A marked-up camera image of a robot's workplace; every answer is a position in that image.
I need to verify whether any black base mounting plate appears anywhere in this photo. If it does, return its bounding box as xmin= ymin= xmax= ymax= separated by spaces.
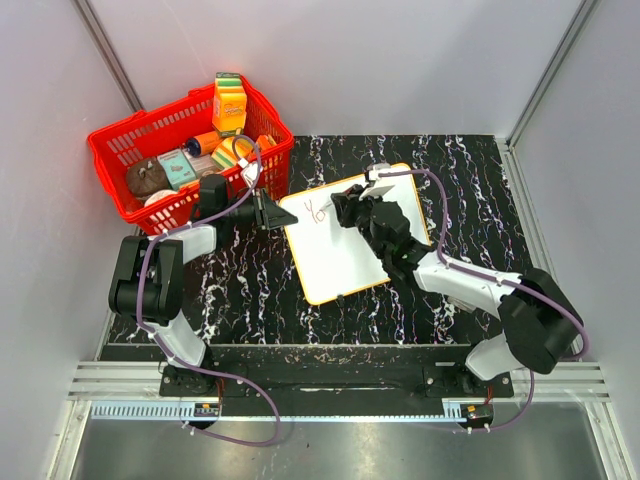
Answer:
xmin=159 ymin=345 xmax=514 ymax=419

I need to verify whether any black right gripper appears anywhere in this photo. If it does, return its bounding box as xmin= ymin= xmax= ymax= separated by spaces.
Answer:
xmin=333 ymin=184 xmax=388 ymax=260

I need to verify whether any teal small box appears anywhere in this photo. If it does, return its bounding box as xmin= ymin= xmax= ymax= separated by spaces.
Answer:
xmin=157 ymin=149 xmax=197 ymax=191

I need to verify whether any orange sponge daddy box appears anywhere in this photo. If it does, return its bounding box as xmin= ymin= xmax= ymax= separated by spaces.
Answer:
xmin=212 ymin=72 xmax=247 ymax=138

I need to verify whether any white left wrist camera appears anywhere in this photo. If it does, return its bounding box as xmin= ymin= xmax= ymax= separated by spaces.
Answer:
xmin=238 ymin=158 xmax=261 ymax=190

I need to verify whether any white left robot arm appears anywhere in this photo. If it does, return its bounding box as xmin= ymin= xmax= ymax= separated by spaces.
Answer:
xmin=108 ymin=174 xmax=298 ymax=396

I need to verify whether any orange snack packet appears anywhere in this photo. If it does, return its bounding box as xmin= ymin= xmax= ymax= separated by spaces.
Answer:
xmin=254 ymin=134 xmax=277 ymax=153

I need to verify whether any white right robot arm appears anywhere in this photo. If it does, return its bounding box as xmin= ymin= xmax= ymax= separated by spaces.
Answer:
xmin=330 ymin=185 xmax=584 ymax=396

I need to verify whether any yellow framed whiteboard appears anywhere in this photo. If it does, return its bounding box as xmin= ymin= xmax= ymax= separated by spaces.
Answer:
xmin=280 ymin=164 xmax=434 ymax=305

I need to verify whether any red capped whiteboard marker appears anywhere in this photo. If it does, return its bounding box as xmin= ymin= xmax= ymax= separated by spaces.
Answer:
xmin=319 ymin=202 xmax=335 ymax=212

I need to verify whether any red plastic shopping basket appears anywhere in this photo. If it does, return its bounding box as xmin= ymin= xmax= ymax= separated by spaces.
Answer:
xmin=87 ymin=79 xmax=294 ymax=236

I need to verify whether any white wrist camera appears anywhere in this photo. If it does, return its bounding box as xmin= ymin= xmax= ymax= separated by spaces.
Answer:
xmin=238 ymin=158 xmax=261 ymax=190
xmin=359 ymin=163 xmax=395 ymax=201

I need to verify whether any yellow green sponge pack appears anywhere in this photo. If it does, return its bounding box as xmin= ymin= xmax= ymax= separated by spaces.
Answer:
xmin=211 ymin=138 xmax=253 ymax=170

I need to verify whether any orange cylindrical bottle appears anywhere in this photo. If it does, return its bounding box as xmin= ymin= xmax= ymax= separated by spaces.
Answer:
xmin=184 ymin=130 xmax=223 ymax=157

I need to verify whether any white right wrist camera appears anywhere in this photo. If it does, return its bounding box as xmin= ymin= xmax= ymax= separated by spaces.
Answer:
xmin=359 ymin=163 xmax=395 ymax=201

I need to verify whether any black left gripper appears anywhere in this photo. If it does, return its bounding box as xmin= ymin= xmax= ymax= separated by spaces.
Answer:
xmin=223 ymin=187 xmax=298 ymax=232

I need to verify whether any brown round bread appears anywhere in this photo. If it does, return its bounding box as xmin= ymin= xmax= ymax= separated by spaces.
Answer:
xmin=125 ymin=157 xmax=169 ymax=200

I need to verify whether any white round lid container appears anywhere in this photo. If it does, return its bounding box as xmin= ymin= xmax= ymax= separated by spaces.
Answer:
xmin=144 ymin=189 xmax=176 ymax=207

